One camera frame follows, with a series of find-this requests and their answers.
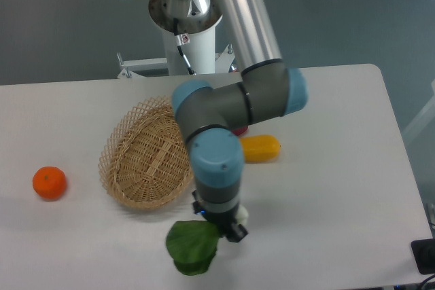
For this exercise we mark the yellow mango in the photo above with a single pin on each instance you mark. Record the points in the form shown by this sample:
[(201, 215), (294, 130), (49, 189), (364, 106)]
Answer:
[(261, 148)]

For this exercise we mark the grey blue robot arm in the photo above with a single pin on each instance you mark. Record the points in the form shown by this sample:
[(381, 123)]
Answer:
[(208, 116)]

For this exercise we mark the purple sweet potato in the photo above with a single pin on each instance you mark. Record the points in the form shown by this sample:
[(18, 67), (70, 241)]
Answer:
[(240, 131)]

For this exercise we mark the woven wicker basket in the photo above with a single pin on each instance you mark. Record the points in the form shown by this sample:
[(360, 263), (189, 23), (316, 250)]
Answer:
[(144, 164)]

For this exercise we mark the black device at table edge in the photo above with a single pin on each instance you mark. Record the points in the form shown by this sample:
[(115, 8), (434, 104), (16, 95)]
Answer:
[(423, 252)]

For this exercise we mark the green bok choy vegetable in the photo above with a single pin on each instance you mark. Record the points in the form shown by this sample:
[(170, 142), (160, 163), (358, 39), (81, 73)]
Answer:
[(192, 245)]

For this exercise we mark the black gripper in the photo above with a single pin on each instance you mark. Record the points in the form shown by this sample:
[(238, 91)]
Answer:
[(223, 215)]

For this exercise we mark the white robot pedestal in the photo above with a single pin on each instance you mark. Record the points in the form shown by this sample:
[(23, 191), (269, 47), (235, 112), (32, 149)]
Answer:
[(190, 49)]

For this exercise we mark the orange mandarin fruit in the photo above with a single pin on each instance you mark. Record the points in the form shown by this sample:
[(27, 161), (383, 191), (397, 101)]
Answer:
[(49, 182)]

